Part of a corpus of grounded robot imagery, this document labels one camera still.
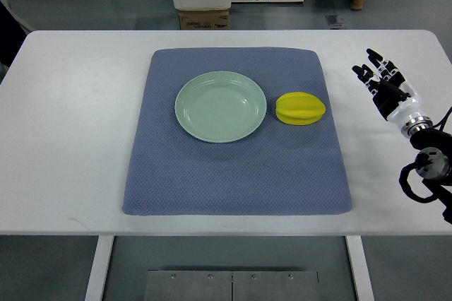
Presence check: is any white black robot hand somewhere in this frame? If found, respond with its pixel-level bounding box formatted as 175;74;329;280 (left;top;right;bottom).
352;48;433;138

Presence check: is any yellow starfruit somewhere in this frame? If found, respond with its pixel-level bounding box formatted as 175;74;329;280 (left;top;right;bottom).
275;92;326;126

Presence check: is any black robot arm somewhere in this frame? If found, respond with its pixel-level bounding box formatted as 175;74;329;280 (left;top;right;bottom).
399;110;451;223

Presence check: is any grey floor plate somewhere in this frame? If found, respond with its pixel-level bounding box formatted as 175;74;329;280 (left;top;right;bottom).
325;15;345;28

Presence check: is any light green plate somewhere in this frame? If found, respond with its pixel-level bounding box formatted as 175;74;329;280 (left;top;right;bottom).
174;71;267;143

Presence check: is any blue textured mat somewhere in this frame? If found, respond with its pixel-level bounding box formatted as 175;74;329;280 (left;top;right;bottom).
122;47;352;216

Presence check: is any right white table leg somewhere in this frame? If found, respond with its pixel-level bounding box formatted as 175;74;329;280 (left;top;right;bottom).
345;235;374;301

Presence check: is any white table leg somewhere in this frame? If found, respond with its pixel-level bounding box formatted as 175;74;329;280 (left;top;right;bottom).
84;235;114;301
345;235;374;301

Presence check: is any cardboard box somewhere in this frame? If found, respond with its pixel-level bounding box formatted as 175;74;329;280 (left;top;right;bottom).
178;9;230;30

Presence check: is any left white table leg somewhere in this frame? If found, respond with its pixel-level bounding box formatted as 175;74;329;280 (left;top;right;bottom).
84;235;114;301

